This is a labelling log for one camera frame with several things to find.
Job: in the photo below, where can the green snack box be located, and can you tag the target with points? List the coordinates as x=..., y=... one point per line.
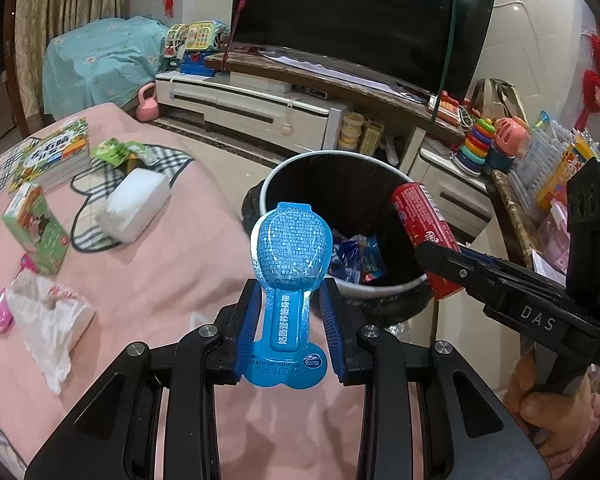
x=37, y=230

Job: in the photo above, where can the red snack can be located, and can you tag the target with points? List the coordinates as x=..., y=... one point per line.
x=420, y=215

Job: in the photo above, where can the pink candy wrapper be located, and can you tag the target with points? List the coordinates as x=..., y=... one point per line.
x=28, y=263
x=2, y=312

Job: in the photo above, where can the pink round toy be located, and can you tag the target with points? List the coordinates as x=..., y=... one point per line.
x=510, y=135

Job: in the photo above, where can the red toy telephone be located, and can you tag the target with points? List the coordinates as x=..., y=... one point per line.
x=449, y=106

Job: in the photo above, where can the yellow toy phone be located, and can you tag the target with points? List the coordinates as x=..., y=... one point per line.
x=200, y=37

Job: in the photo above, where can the teal cloth covered furniture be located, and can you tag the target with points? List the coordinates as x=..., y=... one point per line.
x=100, y=60

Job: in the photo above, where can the green snack wrapper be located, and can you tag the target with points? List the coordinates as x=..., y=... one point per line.
x=112, y=152

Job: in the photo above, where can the white plastic bag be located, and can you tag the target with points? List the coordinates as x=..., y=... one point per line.
x=45, y=320

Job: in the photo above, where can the stack of picture books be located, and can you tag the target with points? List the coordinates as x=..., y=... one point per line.
x=55, y=147

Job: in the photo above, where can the black flat television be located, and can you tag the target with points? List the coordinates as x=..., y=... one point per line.
x=355, y=20

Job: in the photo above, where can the beige bag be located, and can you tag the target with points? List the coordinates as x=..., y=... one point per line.
x=500, y=95

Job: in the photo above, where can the blue foil snack bag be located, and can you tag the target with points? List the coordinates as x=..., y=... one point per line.
x=350, y=255

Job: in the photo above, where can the white tissue pack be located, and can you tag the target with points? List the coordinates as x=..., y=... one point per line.
x=132, y=205

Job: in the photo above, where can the white plastic rack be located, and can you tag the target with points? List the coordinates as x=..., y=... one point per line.
x=540, y=165

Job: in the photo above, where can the yellow grid toy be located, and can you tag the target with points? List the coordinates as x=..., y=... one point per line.
x=370, y=139

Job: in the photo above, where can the white television cabinet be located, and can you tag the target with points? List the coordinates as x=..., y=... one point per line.
x=240, y=105

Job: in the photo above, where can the blue spoon-shaped wrapper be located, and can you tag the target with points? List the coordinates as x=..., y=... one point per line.
x=287, y=260

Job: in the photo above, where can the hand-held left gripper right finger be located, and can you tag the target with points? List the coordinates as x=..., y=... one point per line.
x=332, y=332

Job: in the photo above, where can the pink kettlebell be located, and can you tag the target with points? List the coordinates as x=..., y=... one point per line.
x=146, y=107

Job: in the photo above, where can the white bin with black bag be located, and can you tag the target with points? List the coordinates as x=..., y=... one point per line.
x=305, y=185

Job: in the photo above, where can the red wall garland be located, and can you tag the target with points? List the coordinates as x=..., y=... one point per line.
x=596, y=85

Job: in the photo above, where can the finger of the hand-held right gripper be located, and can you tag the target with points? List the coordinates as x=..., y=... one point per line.
x=525, y=272
x=445, y=270

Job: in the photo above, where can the yellow printed box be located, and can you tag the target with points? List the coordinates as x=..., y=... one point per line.
x=575, y=165

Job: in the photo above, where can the yellow jar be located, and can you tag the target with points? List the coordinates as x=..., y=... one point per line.
x=352, y=130

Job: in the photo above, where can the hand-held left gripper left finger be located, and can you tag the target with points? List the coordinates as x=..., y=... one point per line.
x=246, y=332

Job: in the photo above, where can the person's right hand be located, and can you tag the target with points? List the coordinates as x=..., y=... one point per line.
x=545, y=410

